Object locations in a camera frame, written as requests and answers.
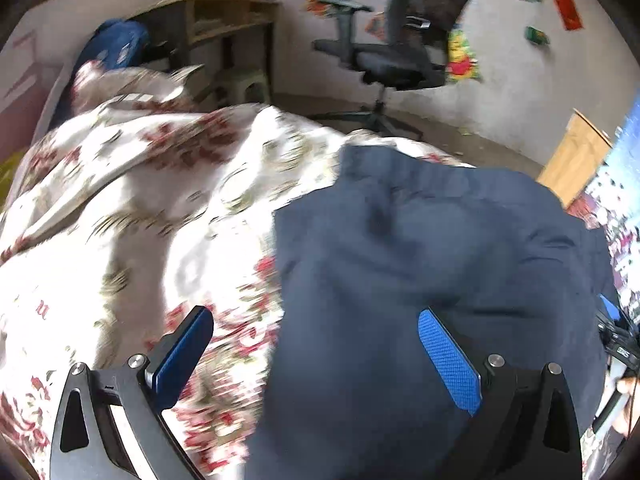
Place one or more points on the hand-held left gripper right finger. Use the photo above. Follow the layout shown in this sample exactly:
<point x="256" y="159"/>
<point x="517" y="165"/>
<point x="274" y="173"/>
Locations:
<point x="450" y="365"/>

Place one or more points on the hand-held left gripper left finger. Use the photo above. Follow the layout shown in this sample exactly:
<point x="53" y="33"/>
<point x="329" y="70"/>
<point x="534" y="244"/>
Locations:
<point x="180" y="360"/>

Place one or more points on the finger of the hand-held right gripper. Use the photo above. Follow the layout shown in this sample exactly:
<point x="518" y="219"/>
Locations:
<point x="612" y="330"/>
<point x="607" y="306"/>

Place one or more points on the dark navy jacket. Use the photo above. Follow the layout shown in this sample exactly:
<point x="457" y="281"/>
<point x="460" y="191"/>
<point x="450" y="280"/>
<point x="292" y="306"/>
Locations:
<point x="425" y="240"/>

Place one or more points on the person's right hand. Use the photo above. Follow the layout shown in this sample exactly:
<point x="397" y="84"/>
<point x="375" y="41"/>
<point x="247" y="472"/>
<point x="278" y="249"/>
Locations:
<point x="626" y="387"/>

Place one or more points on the blue printed hanging sheet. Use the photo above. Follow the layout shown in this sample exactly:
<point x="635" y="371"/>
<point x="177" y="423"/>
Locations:
<point x="620" y="210"/>

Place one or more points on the light wooden board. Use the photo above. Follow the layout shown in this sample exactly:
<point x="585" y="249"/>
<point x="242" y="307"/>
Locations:
<point x="575" y="160"/>

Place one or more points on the white red floral blanket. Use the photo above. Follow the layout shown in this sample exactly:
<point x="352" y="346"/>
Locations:
<point x="125" y="210"/>

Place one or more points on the green plastic stool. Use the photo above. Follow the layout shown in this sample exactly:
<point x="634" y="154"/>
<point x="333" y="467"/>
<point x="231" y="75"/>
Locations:
<point x="240" y="85"/>

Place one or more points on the black office chair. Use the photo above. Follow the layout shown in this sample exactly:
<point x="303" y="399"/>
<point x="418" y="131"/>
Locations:
<point x="400" y="55"/>

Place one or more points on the blue bag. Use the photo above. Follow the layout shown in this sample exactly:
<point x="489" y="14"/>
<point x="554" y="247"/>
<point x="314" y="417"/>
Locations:
<point x="120" y="45"/>

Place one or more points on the wooden desk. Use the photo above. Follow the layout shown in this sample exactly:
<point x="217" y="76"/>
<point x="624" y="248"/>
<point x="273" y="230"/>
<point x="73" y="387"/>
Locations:
<point x="220" y="15"/>

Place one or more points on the red wall paper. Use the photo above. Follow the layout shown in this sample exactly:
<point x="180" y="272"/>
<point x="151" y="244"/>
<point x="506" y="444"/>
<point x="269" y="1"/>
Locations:
<point x="567" y="12"/>

